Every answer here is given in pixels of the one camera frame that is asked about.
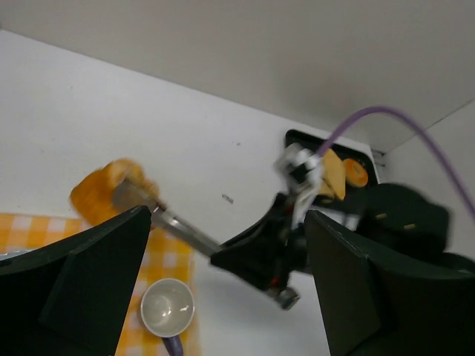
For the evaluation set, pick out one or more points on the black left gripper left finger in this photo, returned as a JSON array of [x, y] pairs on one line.
[[71, 297]]

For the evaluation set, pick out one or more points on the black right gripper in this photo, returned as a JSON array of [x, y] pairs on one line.
[[266, 253]]

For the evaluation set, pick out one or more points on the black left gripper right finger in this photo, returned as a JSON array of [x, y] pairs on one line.
[[376, 301]]

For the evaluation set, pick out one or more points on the orange croissant bread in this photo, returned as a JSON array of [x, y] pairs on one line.
[[92, 197]]

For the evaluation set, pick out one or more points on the oval bread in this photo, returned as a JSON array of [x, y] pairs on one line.
[[334, 178]]

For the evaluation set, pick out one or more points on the metal tongs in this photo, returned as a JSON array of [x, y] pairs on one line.
[[128, 195]]

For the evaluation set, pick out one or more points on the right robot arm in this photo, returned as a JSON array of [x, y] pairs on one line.
[[396, 216]]

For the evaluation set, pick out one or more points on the purple mug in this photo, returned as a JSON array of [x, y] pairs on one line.
[[167, 309]]

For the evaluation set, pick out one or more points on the yellow checkered cloth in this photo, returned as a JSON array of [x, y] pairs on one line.
[[165, 257]]

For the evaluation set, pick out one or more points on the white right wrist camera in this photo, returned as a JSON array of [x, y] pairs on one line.
[[301, 168]]

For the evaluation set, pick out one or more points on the orange ring doughnut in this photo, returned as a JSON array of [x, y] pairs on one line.
[[356, 175]]

